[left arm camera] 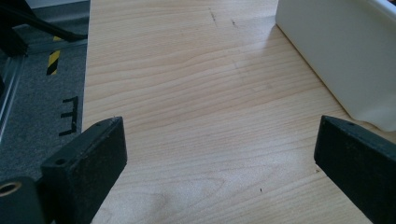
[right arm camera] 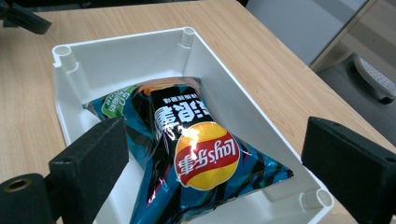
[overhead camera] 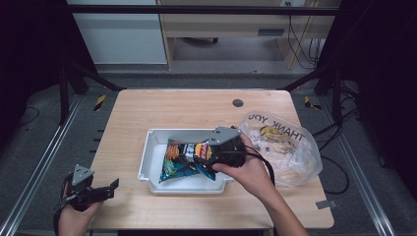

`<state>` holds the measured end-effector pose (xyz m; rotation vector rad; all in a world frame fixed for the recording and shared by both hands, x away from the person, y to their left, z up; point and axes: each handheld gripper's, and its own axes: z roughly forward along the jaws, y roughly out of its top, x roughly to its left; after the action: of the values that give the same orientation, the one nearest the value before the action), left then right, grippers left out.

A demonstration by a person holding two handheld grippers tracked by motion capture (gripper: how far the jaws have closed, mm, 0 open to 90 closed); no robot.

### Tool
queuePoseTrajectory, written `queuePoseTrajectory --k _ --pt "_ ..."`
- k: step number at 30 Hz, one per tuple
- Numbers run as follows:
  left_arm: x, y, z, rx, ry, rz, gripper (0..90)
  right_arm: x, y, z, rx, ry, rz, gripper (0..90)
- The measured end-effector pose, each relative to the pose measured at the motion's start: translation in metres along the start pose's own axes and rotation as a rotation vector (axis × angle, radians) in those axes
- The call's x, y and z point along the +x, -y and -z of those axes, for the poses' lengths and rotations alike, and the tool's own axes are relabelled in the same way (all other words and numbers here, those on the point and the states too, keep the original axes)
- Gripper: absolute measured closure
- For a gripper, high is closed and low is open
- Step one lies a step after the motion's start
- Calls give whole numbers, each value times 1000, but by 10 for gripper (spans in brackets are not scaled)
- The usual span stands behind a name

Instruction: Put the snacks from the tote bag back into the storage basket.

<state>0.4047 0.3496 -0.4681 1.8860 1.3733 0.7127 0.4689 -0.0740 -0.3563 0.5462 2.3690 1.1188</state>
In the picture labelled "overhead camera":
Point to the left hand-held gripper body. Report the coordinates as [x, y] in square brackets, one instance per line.
[81, 183]

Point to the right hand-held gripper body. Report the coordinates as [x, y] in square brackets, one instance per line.
[229, 150]

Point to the dark blue chip bag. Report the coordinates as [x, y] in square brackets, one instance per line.
[180, 164]

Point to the white plastic tray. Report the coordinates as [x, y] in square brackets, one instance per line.
[154, 164]

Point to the clear plastic bag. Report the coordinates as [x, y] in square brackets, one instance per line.
[295, 157]

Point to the person's right hand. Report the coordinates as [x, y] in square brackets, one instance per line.
[249, 173]

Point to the person's left hand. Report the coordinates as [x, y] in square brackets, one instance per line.
[73, 223]

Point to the grey table grommet cap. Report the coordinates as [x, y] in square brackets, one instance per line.
[238, 103]

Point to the grey tape piece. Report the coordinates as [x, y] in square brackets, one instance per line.
[326, 204]

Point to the light wooden desk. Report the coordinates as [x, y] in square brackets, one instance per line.
[226, 23]

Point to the white cabinet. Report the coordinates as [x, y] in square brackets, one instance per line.
[121, 39]

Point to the aluminium floor rail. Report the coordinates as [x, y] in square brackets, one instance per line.
[39, 167]
[360, 173]

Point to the black frame strut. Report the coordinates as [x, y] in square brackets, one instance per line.
[311, 77]
[95, 77]

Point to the black horizontal frame bar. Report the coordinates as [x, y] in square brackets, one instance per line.
[196, 10]

